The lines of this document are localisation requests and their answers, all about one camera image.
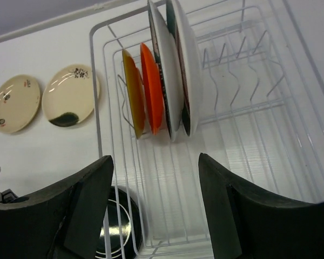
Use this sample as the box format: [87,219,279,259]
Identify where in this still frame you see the yellow brown patterned plate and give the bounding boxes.
[121,49,145,139]

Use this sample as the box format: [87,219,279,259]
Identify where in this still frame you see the green rim lettered plate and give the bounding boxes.
[147,1,184,142]

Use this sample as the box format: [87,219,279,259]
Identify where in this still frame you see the black plate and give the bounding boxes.
[107,186,143,258]

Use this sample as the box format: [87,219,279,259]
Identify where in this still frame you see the green red striped plate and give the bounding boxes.
[166,1,203,137]

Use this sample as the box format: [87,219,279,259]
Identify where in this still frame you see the beige plate green patch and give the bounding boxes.
[42,64,100,127]

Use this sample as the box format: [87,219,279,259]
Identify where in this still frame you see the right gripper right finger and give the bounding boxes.
[198,153,324,258]

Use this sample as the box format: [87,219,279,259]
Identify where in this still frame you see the orange plate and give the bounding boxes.
[140,43,164,135]

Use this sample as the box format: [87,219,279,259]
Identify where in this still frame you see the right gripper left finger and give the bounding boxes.
[0,155,114,258]

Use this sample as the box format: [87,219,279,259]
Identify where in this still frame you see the white wire dish rack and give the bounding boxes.
[89,1,324,258]

